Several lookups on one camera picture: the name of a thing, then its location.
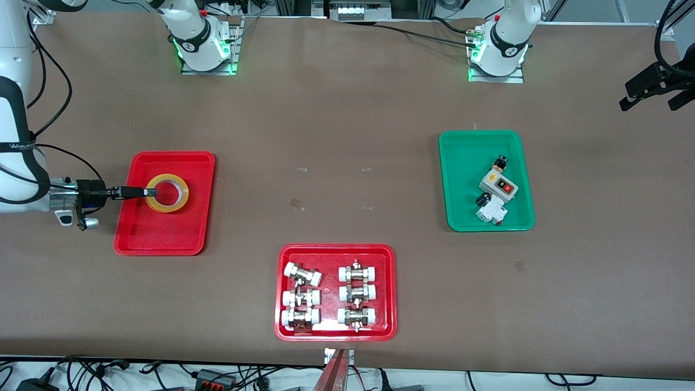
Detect yellow tape roll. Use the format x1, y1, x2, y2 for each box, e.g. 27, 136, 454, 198
144, 174, 189, 213

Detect empty red plastic tray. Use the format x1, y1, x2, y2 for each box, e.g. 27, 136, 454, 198
113, 151, 216, 256

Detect green plastic tray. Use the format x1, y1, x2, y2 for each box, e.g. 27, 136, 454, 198
439, 130, 536, 233

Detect red tray with fittings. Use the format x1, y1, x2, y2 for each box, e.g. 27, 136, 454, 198
274, 244, 397, 342

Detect white circuit breaker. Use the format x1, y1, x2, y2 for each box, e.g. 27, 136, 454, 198
476, 195, 508, 226

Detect white capped metal pipe fitting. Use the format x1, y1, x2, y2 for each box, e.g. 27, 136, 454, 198
339, 283, 377, 304
281, 308, 321, 331
339, 260, 378, 283
337, 307, 377, 332
282, 288, 321, 308
283, 262, 323, 287

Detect black power adapter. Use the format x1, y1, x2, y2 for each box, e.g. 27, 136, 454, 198
16, 376, 59, 391

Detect black box orange connectors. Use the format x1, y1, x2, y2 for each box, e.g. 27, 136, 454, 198
195, 369, 236, 389

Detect red aluminium profile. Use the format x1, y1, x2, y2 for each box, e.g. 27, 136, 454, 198
312, 349, 351, 391

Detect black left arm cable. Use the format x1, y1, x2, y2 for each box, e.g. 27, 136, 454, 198
653, 0, 686, 72

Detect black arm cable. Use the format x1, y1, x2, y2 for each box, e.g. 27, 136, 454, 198
653, 0, 686, 72
22, 11, 105, 188

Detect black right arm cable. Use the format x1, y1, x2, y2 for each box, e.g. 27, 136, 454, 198
22, 11, 105, 188

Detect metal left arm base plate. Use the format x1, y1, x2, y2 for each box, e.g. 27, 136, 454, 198
468, 27, 525, 84

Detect grey switch box red button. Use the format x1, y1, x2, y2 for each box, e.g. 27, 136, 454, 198
479, 167, 519, 204

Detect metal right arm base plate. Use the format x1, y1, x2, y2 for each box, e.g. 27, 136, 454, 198
181, 16, 243, 75

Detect black cable on table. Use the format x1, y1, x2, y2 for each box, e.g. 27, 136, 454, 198
375, 21, 485, 47

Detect black cable loop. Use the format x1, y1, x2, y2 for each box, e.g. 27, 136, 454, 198
545, 373, 601, 388

